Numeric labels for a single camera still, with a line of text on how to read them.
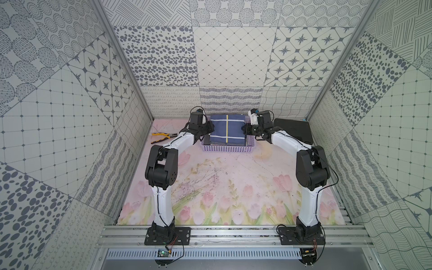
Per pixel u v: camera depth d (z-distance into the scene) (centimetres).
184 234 75
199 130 79
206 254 70
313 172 54
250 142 104
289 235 73
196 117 78
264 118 77
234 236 76
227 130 99
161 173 55
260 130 78
